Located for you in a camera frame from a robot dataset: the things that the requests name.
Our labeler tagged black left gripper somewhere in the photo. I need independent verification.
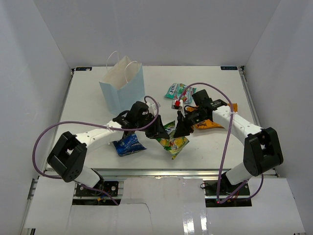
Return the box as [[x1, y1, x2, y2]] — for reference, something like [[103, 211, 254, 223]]
[[135, 114, 169, 140]]

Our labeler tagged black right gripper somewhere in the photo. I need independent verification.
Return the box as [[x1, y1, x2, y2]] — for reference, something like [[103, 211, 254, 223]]
[[174, 109, 208, 138]]

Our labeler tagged green Fox's candy bag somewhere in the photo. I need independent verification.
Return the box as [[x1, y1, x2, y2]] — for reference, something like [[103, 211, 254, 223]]
[[156, 121, 189, 160]]

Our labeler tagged blue Kettle chips bag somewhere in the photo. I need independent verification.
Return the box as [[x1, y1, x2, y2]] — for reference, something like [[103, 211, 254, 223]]
[[112, 134, 146, 157]]

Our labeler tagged teal Fox's mint candy bag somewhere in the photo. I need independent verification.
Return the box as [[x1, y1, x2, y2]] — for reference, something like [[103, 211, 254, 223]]
[[164, 83, 196, 104]]

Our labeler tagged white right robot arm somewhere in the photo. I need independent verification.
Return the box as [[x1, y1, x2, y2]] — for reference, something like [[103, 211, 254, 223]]
[[172, 90, 284, 195]]

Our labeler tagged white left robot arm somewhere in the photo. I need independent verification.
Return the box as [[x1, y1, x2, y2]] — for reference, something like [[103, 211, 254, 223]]
[[47, 101, 169, 195]]

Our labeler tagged orange Kettle chips bag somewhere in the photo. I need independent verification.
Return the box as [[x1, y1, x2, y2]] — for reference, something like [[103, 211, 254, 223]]
[[185, 105, 223, 130]]

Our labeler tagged light blue paper bag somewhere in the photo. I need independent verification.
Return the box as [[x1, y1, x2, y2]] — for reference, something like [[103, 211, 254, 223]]
[[99, 56, 145, 115]]

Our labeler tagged white front cover sheet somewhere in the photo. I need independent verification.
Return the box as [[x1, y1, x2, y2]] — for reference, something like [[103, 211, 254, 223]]
[[25, 178, 305, 235]]

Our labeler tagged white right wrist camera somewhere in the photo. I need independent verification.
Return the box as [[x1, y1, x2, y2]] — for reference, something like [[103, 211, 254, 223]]
[[171, 99, 183, 110]]

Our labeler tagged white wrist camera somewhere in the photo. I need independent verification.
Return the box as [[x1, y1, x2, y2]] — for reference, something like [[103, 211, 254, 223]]
[[146, 102, 160, 113], [171, 99, 183, 110]]

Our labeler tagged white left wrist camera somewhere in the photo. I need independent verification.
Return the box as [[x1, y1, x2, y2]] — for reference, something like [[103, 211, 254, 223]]
[[146, 102, 160, 113]]

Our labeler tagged aluminium front frame rail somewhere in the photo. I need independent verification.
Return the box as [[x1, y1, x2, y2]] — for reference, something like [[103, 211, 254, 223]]
[[42, 167, 280, 177]]

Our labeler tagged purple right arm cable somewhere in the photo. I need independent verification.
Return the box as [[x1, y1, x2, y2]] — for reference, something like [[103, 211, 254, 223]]
[[176, 82, 265, 204]]

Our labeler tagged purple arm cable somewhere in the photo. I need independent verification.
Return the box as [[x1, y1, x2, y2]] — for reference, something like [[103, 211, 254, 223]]
[[32, 95, 160, 205], [176, 82, 265, 204]]

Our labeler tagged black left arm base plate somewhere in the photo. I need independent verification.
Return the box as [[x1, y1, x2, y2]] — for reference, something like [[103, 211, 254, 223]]
[[74, 180, 119, 198]]

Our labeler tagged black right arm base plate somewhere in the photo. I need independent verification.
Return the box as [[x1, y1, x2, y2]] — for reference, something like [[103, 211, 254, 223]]
[[200, 180, 250, 196]]

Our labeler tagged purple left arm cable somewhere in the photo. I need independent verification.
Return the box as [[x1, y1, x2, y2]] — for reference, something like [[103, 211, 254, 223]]
[[32, 95, 160, 205]]

